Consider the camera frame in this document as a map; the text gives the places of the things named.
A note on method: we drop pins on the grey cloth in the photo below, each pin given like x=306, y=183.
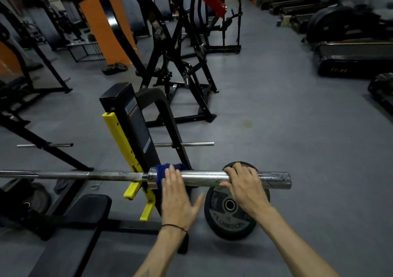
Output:
x=61, y=187

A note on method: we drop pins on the black grip-hole weight plate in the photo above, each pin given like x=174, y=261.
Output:
x=40, y=198

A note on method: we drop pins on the narrow orange pillar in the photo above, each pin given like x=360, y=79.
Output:
x=9, y=61

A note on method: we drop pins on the large black weight plate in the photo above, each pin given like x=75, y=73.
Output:
x=238, y=164

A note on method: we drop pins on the blue cleaning cloth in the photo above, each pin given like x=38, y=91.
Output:
x=161, y=175

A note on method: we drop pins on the black weight plate white lettering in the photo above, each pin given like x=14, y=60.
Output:
x=230, y=221

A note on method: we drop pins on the wide orange pillar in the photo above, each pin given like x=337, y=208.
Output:
x=101, y=34

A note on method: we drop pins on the small black weight plate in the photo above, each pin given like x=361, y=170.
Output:
x=122, y=67
x=110, y=70

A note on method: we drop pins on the metal spring collar clip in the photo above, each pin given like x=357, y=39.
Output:
x=95, y=186

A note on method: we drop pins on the person's right hand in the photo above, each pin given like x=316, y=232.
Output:
x=245, y=190

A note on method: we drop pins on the black incline bench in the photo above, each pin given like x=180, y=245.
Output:
x=15, y=95

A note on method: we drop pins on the person's left forearm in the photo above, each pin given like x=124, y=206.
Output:
x=159, y=255

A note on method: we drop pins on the black bench press rack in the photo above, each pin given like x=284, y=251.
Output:
x=115, y=98

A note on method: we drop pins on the person's right forearm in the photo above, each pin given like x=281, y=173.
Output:
x=297, y=246

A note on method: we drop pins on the black squat rack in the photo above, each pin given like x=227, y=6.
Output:
x=46, y=61

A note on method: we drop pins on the yellow bar hook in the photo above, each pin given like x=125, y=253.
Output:
x=116, y=135

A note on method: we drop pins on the pale bucket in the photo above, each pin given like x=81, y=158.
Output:
x=287, y=20

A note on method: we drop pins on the black plate-loaded machine frame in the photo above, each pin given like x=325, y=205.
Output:
x=227, y=47

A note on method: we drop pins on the black and red lever machine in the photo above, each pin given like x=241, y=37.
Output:
x=172, y=52

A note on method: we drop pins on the black padded bench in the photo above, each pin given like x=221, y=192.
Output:
x=83, y=212

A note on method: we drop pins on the steel barbell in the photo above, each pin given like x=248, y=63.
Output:
x=202, y=178

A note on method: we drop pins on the black elliptical trainer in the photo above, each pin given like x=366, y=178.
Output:
x=325, y=24

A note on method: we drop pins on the person's left hand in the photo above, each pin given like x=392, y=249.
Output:
x=178, y=203

